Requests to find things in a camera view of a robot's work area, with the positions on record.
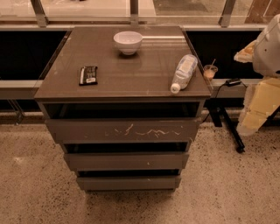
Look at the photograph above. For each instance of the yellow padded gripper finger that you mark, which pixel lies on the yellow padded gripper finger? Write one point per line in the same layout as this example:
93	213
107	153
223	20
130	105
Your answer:
245	55
260	102

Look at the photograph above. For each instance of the grey top drawer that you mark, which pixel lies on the grey top drawer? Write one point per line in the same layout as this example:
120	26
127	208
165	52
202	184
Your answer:
114	131

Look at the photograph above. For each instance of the grey drawer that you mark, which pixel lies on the grey drawer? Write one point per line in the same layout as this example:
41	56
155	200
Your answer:
129	183
114	131
126	161

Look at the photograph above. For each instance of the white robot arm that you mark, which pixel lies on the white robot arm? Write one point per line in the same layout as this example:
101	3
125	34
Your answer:
266	58

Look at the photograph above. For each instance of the grey drawer cabinet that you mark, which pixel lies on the grey drawer cabinet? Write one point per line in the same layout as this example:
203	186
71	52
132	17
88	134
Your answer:
128	87

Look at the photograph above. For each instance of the grey middle drawer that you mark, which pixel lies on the grey middle drawer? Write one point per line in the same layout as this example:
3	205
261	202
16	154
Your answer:
126	161

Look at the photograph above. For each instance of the grey bottom drawer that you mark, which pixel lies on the grey bottom drawer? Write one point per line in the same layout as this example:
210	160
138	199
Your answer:
129	183

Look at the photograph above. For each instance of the black power adapter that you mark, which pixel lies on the black power adapter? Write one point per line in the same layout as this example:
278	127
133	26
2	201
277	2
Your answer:
233	82

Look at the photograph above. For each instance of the metal window railing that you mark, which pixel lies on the metal window railing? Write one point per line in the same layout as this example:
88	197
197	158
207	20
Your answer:
191	15

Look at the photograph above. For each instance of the plastic cup with straw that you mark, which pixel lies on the plastic cup with straw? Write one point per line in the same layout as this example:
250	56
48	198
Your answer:
210	71

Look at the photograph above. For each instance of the black stand leg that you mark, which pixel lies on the black stand leg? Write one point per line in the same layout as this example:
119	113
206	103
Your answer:
216	110

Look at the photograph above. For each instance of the clear plastic water bottle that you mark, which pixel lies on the clear plastic water bottle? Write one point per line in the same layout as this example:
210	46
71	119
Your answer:
183	73

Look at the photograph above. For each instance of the white ceramic bowl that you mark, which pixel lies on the white ceramic bowl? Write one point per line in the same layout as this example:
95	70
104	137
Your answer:
128	42

